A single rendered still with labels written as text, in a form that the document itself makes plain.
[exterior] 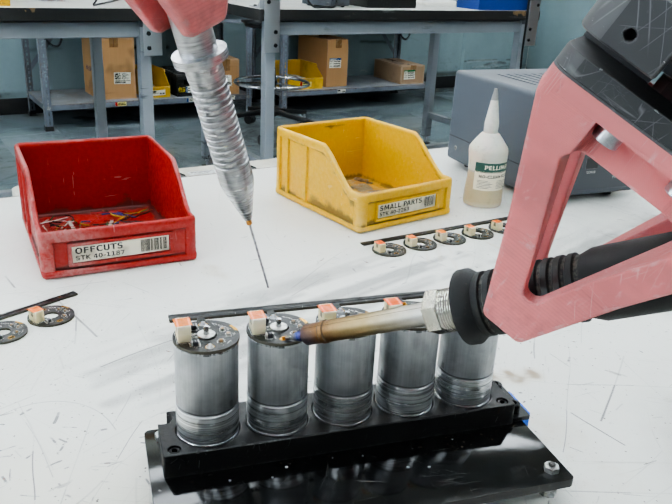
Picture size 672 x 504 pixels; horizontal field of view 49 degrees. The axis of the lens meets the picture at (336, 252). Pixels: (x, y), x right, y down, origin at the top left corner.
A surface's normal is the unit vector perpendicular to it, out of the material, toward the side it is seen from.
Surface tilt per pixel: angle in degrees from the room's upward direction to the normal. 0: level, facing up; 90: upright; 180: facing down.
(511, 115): 90
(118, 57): 90
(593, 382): 0
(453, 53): 90
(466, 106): 90
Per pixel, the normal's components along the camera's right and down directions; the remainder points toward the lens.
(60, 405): 0.05, -0.93
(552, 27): -0.85, 0.16
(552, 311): -0.54, 0.43
